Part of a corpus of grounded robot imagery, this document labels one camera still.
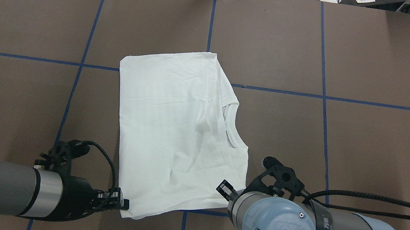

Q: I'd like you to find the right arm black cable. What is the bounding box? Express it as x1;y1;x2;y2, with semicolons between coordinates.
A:
301;184;410;221

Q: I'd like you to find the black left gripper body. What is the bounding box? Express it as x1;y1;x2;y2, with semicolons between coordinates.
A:
27;140;130;222

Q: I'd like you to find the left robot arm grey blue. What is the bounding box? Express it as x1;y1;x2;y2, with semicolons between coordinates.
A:
0;140;129;223

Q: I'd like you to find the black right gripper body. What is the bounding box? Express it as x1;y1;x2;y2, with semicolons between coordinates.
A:
216;156;306;202

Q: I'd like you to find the white long-sleeve printed shirt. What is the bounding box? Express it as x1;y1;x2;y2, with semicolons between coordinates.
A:
119;52;249;220

